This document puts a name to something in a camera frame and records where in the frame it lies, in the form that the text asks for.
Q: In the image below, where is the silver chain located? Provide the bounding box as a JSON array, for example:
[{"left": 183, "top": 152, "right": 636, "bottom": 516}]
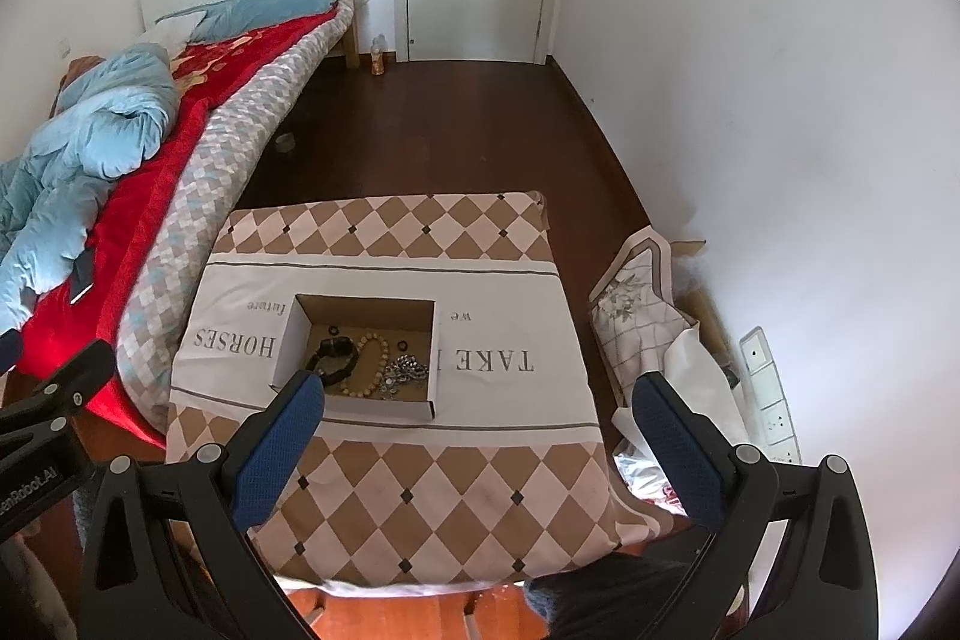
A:
[{"left": 390, "top": 353, "right": 430, "bottom": 386}]

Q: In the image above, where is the white plastic bag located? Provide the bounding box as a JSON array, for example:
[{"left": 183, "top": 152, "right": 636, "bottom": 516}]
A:
[{"left": 611, "top": 321, "right": 743, "bottom": 513}]

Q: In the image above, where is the floral checkered cloth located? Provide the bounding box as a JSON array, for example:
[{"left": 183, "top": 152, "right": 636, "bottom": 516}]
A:
[{"left": 587, "top": 225, "right": 702, "bottom": 408}]

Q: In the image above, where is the dark smartphone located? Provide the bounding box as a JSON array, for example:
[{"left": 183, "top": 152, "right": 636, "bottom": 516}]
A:
[{"left": 69, "top": 246, "right": 98, "bottom": 304}]

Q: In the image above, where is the red blanket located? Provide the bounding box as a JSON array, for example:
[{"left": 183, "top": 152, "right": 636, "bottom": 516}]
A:
[{"left": 15, "top": 6, "right": 350, "bottom": 453}]

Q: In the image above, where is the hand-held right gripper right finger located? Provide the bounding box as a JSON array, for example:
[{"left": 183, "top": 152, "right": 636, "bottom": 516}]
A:
[{"left": 632, "top": 372, "right": 880, "bottom": 640}]

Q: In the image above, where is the white power strip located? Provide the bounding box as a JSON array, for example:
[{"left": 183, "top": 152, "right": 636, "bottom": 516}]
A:
[{"left": 739, "top": 325, "right": 800, "bottom": 465}]

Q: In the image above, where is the checkered bed sheet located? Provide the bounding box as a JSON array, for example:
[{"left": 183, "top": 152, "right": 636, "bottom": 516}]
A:
[{"left": 112, "top": 0, "right": 355, "bottom": 431}]

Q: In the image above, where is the white pillow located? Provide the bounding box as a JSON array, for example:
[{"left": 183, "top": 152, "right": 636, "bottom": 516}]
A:
[{"left": 139, "top": 16, "right": 207, "bottom": 49}]

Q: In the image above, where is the brown cushion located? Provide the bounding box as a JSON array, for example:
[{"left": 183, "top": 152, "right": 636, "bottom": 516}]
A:
[{"left": 58, "top": 56, "right": 106, "bottom": 112}]

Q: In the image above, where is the cardboard box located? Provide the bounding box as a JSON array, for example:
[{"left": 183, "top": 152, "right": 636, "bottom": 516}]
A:
[{"left": 268, "top": 293, "right": 437, "bottom": 422}]

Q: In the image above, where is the dark grey cloth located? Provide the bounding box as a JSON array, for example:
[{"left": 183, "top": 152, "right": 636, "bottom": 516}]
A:
[{"left": 525, "top": 554, "right": 706, "bottom": 640}]

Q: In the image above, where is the teal blue pillow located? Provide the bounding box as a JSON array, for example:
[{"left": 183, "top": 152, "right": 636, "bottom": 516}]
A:
[{"left": 154, "top": 0, "right": 352, "bottom": 43}]

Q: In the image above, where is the wooden bead bracelet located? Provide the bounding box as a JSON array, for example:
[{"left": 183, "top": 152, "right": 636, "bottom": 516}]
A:
[{"left": 339, "top": 331, "right": 391, "bottom": 397}]

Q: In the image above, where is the checkered printed tablecloth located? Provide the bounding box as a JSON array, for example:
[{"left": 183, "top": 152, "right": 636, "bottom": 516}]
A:
[{"left": 163, "top": 190, "right": 680, "bottom": 587}]

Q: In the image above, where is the light blue duvet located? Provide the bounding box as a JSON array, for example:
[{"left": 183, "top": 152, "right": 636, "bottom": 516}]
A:
[{"left": 0, "top": 44, "right": 181, "bottom": 335}]

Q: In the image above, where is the black wristwatch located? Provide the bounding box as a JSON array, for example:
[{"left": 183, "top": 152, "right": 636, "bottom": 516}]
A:
[{"left": 304, "top": 334, "right": 359, "bottom": 386}]

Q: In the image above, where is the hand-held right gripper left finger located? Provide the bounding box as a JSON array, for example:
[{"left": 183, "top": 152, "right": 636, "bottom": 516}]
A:
[{"left": 79, "top": 370, "right": 325, "bottom": 640}]

